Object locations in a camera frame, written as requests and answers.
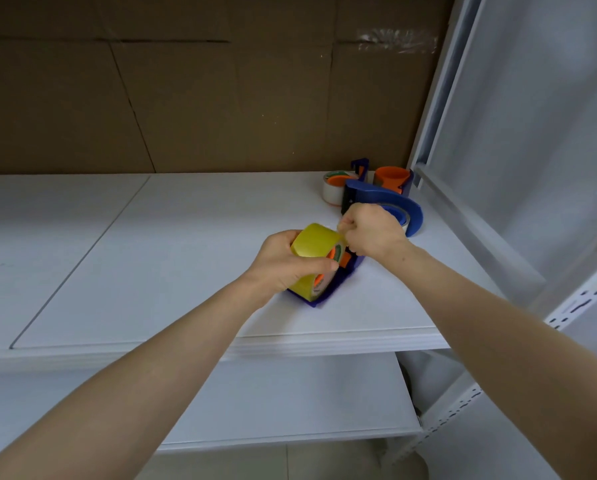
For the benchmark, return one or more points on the blue dispenser with curved guard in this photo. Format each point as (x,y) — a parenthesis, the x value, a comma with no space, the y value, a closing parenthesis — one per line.
(378,194)

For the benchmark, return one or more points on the white tape roll orange core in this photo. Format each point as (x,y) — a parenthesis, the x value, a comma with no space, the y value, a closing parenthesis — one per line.
(332,192)

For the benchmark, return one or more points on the brown cardboard backing sheet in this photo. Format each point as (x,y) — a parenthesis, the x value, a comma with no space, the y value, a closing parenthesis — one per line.
(203,94)

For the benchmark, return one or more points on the person's left thumb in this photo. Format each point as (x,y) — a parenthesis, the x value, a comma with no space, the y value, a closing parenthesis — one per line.
(316,265)

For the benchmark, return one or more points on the white metal shelf frame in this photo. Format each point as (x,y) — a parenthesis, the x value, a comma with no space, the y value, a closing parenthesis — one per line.
(478,234)

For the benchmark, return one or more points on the person's right forearm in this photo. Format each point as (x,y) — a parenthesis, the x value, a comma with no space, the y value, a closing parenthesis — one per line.
(503,354)

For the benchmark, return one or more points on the person's right hand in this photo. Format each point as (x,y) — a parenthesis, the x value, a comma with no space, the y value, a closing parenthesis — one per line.
(378,232)

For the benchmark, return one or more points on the person's right fingers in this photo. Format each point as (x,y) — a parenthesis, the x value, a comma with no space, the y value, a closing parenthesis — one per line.
(347,223)

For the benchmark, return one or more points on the clear tape strip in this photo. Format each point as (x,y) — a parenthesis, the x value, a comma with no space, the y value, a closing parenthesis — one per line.
(398,40)

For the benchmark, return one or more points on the blue dispenser with orange spool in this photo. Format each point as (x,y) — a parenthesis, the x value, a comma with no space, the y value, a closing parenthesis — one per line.
(391,177)

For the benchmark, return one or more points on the white shelf board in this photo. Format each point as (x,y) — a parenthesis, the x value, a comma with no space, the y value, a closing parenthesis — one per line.
(303,399)

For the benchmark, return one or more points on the person's left forearm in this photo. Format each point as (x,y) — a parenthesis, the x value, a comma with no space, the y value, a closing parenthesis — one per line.
(128,389)

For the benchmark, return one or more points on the clear tape roll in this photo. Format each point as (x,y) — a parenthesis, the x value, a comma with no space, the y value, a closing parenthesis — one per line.
(399,214)

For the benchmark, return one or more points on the yellow tape roll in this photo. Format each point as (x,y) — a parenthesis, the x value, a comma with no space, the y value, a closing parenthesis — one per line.
(314,240)

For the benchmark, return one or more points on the person's left hand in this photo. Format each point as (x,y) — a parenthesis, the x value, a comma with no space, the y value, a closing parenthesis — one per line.
(271,269)

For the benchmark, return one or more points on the blue tape dispenser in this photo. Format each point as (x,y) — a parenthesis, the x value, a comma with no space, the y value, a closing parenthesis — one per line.
(339,284)

